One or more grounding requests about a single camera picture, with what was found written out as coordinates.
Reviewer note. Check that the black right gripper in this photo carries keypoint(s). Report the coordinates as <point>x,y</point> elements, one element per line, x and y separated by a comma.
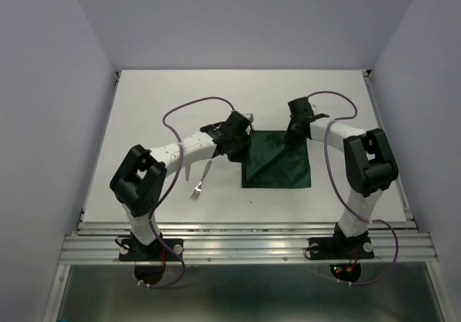
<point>290,137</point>

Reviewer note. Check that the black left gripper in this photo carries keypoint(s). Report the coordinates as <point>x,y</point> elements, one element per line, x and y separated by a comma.
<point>244,157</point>

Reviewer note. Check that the dark green cloth napkin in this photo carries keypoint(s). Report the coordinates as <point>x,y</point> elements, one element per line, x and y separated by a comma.
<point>276,164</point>

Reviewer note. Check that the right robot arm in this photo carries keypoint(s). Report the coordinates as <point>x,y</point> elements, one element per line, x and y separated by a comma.
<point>370,165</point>

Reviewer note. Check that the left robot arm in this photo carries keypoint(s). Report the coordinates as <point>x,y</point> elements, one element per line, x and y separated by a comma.
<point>139,180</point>

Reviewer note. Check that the silver fork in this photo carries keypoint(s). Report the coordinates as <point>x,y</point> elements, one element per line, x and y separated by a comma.
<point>198,189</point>

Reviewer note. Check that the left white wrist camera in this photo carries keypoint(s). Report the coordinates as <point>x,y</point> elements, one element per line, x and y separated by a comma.
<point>249,116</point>

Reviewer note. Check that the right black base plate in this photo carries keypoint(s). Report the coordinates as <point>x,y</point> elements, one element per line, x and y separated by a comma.
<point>337,248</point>

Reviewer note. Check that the aluminium frame rail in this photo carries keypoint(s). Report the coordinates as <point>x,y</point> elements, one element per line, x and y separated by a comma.
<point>251,271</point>

